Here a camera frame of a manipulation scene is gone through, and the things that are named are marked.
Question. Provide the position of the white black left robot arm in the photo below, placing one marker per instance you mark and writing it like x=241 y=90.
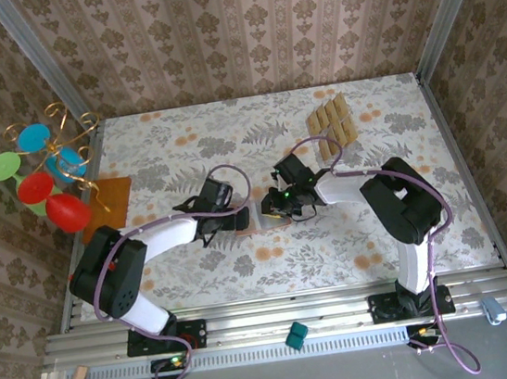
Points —
x=171 y=235

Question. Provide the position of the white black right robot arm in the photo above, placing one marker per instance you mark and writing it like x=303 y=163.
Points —
x=413 y=266

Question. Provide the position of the floral tablecloth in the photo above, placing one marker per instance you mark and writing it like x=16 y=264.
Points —
x=292 y=268

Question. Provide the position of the orange wooden rack base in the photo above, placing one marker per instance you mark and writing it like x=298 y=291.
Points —
x=114 y=194

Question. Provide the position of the teal small box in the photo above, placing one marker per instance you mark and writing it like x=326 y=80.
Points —
x=297 y=335

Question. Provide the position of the red plastic wine glass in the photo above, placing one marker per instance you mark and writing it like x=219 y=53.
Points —
x=67 y=214

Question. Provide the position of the blue plastic wine glass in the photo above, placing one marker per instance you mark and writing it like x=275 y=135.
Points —
x=34 y=138

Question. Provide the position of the green plastic wine glass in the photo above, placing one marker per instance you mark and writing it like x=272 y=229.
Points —
x=3 y=166

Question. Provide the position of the white blue clip device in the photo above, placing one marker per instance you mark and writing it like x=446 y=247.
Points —
x=494 y=311

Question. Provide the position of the wide aluminium base rail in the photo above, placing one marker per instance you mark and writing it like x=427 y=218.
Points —
x=275 y=317

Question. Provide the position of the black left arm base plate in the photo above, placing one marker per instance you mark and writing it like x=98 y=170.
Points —
x=197 y=332

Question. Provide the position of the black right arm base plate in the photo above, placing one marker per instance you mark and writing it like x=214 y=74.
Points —
x=382 y=317

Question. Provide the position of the aluminium frame post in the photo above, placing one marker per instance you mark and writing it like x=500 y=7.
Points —
x=452 y=0
x=36 y=54

